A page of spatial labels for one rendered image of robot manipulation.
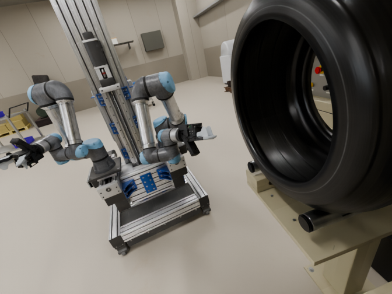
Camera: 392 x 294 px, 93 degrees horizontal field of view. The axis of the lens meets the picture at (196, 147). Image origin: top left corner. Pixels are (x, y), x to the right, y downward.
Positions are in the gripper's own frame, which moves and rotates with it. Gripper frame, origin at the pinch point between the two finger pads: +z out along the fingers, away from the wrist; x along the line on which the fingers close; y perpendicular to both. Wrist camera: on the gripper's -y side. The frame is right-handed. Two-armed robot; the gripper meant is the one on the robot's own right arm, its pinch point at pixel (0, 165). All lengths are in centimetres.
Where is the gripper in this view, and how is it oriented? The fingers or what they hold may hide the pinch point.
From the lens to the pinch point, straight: 125.2
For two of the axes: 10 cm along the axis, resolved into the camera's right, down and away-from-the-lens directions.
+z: -0.6, 4.8, -8.8
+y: 0.8, 8.8, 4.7
